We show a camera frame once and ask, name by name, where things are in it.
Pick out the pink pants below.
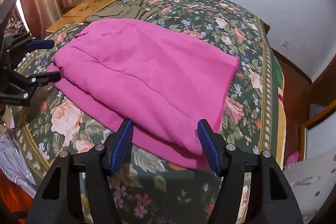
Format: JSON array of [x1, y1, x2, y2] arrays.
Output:
[[48, 19, 239, 170]]

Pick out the brown cardboard box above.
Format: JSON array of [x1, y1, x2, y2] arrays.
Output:
[[46, 0, 119, 32]]

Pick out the olive green pants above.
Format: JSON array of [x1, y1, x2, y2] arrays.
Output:
[[84, 0, 158, 24]]

